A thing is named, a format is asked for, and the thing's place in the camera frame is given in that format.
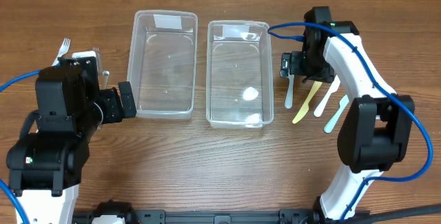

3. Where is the yellow plastic knife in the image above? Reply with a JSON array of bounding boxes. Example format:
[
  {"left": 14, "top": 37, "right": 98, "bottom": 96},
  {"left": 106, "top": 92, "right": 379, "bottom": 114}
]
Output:
[{"left": 292, "top": 81, "right": 322, "bottom": 124}]

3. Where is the light blue plastic knife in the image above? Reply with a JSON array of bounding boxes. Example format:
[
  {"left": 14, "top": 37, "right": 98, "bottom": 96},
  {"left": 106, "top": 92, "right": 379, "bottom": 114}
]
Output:
[{"left": 285, "top": 74, "right": 295, "bottom": 109}]

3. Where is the white plastic knife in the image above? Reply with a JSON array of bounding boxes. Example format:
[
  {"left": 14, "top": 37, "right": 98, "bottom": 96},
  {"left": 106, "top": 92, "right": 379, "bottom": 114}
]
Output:
[{"left": 313, "top": 76, "right": 340, "bottom": 117}]

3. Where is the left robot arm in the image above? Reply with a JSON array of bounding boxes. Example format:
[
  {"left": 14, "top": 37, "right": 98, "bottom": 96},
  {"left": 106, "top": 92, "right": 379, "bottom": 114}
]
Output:
[{"left": 4, "top": 51, "right": 136, "bottom": 223}]

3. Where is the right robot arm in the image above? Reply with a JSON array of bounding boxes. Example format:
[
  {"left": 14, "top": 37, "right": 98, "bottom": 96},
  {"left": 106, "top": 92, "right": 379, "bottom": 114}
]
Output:
[{"left": 280, "top": 6, "right": 415, "bottom": 223}]

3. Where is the right clear plastic container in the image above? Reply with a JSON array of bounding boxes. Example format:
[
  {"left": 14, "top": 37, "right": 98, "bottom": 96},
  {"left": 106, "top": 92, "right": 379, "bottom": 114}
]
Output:
[{"left": 206, "top": 20, "right": 274, "bottom": 129}]

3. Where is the clear plastic container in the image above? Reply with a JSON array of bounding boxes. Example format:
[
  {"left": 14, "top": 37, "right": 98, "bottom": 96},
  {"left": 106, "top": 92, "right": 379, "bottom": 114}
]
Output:
[
  {"left": 206, "top": 20, "right": 274, "bottom": 129},
  {"left": 127, "top": 10, "right": 198, "bottom": 119}
]

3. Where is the left clear plastic container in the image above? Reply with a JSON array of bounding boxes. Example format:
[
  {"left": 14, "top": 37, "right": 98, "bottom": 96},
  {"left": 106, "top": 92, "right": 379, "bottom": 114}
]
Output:
[{"left": 127, "top": 10, "right": 198, "bottom": 119}]

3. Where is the upright metal fork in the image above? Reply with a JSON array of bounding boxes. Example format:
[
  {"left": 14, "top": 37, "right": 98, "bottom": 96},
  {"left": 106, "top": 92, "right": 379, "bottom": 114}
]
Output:
[{"left": 92, "top": 47, "right": 103, "bottom": 75}]

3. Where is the light blue plastic fork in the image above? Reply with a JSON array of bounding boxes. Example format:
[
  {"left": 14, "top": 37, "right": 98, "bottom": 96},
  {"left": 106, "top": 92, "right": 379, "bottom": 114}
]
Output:
[{"left": 52, "top": 38, "right": 71, "bottom": 66}]

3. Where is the thick handled metal fork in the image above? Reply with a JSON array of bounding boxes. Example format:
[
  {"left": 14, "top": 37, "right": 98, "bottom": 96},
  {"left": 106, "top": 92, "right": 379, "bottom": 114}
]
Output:
[{"left": 102, "top": 70, "right": 110, "bottom": 90}]

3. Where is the left blue cable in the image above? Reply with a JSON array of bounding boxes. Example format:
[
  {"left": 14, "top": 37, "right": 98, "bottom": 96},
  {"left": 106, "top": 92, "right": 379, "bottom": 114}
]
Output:
[{"left": 0, "top": 69, "right": 42, "bottom": 224}]

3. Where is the blue cable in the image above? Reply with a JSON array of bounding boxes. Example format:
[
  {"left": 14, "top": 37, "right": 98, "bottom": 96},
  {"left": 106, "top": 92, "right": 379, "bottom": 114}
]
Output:
[
  {"left": 267, "top": 21, "right": 433, "bottom": 221},
  {"left": 0, "top": 69, "right": 42, "bottom": 224}
]

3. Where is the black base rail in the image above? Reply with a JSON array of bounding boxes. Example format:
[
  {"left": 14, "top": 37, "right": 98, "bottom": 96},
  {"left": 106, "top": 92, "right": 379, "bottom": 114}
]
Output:
[{"left": 71, "top": 201, "right": 335, "bottom": 224}]

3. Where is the right blue cable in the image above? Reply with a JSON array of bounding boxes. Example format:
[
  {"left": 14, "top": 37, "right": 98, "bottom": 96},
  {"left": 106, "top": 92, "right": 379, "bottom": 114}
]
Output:
[{"left": 267, "top": 21, "right": 433, "bottom": 221}]

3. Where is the black corrugated hose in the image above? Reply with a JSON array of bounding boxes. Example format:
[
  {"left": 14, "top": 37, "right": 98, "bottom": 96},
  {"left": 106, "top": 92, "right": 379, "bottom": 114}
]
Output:
[{"left": 358, "top": 203, "right": 441, "bottom": 224}]

